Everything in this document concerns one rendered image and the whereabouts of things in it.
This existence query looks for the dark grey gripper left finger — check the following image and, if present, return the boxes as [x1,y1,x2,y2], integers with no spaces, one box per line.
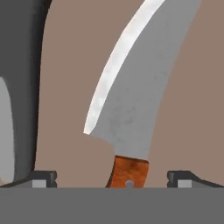
[0,170,58,189]

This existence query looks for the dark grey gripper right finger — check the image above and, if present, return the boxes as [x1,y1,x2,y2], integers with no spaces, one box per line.
[166,170,224,189]

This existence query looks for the knife with wooden handle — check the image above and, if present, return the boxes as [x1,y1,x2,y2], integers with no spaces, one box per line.
[83,0,203,189]

